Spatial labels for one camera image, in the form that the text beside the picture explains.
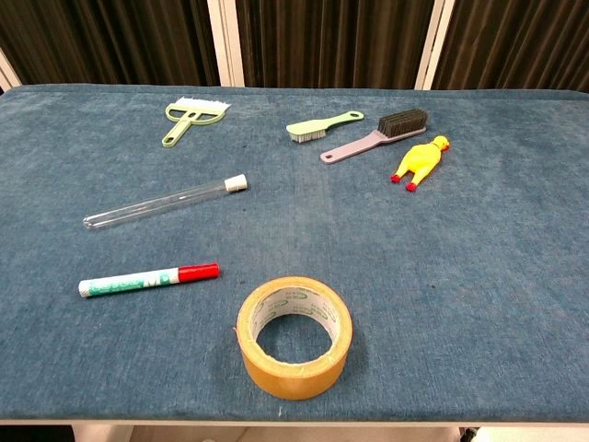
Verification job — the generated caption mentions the yellow rubber chicken toy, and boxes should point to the yellow rubber chicken toy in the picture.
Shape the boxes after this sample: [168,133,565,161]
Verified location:
[390,134,451,192]

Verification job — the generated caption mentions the yellow tape roll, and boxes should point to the yellow tape roll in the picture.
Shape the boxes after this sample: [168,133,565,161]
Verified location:
[236,275,354,401]

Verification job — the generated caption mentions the red capped white marker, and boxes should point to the red capped white marker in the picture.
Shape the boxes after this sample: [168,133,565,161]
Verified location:
[77,262,221,298]

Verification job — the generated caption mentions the white partition frame post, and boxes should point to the white partition frame post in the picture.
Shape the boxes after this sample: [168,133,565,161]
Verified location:
[0,48,23,94]
[414,0,457,91]
[206,0,246,88]

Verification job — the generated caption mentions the blue table cloth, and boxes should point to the blue table cloth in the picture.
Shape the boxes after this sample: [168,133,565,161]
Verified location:
[0,83,589,424]

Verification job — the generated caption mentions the green window groove brush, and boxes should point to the green window groove brush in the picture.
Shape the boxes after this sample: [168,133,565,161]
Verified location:
[161,96,232,148]

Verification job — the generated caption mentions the purple brush with black bristles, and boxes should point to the purple brush with black bristles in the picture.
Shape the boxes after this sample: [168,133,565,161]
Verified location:
[319,108,429,165]

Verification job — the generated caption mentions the green scrub brush white bristles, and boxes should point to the green scrub brush white bristles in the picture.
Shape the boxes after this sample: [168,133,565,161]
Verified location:
[285,110,365,144]

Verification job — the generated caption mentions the transparent tube with white cap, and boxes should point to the transparent tube with white cap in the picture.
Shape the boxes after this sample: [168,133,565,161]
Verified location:
[82,173,248,232]

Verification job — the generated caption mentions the dark curtain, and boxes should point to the dark curtain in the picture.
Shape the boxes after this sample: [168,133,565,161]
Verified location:
[0,0,589,92]

